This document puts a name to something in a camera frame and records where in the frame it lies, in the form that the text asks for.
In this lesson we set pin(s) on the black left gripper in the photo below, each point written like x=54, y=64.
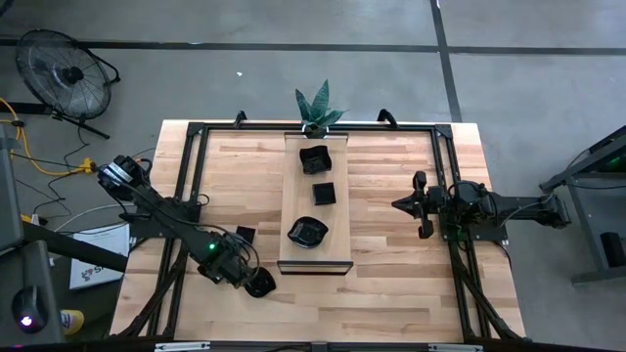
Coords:
x=239, y=274

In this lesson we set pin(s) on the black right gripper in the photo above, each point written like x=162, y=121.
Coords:
x=442, y=205

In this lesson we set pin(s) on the black leaf-shaped bowl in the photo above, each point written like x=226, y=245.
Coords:
x=307, y=233
x=261, y=286

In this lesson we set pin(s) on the black square plate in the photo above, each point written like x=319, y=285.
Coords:
x=324, y=194
x=246, y=234

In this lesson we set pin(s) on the black square-rimmed bowl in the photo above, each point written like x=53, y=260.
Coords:
x=315, y=160

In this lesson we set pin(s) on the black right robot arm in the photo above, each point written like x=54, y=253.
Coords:
x=528, y=210

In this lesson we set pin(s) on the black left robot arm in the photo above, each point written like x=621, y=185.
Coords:
x=166, y=215

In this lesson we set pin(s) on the white round plant pot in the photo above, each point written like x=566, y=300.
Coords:
x=305, y=129

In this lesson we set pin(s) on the green snake plant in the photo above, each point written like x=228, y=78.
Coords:
x=318, y=110

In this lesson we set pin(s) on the white printed sign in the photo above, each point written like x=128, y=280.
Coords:
x=98, y=254

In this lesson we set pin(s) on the black diagonal beam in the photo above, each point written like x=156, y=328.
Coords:
x=73, y=247

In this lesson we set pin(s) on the yellow container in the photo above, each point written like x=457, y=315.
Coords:
x=73, y=322

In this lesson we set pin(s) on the black floor fan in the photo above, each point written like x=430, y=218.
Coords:
x=63, y=75

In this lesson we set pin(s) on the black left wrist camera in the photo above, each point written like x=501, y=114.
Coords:
x=222, y=259

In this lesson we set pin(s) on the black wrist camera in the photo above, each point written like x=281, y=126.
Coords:
x=222, y=259
x=472, y=195

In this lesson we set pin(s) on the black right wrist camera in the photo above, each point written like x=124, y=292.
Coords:
x=472, y=195

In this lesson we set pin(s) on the black aluminium table frame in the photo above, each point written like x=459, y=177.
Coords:
x=391, y=127

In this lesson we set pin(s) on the wooden shelf with black frame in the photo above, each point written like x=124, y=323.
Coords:
x=298, y=205

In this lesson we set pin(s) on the silver metal bracket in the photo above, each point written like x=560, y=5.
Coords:
x=183, y=347
x=455, y=348

